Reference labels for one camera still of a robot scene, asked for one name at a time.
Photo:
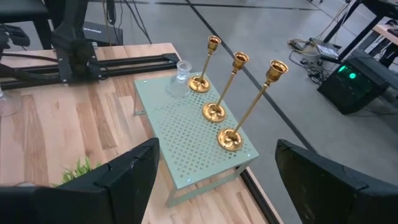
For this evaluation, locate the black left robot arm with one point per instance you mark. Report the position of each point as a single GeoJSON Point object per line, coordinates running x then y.
{"type": "Point", "coordinates": [74, 40]}

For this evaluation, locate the black equipment box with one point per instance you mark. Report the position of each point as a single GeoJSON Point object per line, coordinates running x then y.
{"type": "Point", "coordinates": [102, 34]}

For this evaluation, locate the green perforated metal shelf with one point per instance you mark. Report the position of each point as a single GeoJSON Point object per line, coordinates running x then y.
{"type": "Point", "coordinates": [186, 137]}

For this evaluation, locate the tall gold candlestick holder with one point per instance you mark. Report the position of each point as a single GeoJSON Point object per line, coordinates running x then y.
{"type": "Point", "coordinates": [230, 140]}

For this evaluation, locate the black computer tower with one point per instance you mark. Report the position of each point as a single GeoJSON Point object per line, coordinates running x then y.
{"type": "Point", "coordinates": [351, 84]}

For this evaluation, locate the short gold candlestick holder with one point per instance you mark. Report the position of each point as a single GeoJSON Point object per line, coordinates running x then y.
{"type": "Point", "coordinates": [199, 84]}

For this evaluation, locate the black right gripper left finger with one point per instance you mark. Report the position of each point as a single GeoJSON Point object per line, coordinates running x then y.
{"type": "Point", "coordinates": [133, 180]}

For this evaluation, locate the white power adapter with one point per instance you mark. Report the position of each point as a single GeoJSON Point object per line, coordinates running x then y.
{"type": "Point", "coordinates": [326, 50]}

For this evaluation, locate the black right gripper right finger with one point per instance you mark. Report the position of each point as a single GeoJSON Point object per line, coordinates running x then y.
{"type": "Point", "coordinates": [314, 186]}

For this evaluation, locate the black leg wooden table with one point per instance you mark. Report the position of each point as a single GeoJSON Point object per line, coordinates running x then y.
{"type": "Point", "coordinates": [360, 28]}

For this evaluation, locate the small artificial green plant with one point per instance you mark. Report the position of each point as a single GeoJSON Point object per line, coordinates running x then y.
{"type": "Point", "coordinates": [77, 172]}

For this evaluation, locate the medium gold candlestick holder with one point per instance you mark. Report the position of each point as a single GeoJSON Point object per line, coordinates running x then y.
{"type": "Point", "coordinates": [214, 112]}

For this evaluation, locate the clear glass candle holder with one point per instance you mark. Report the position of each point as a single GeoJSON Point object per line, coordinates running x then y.
{"type": "Point", "coordinates": [178, 87]}
{"type": "Point", "coordinates": [9, 104]}

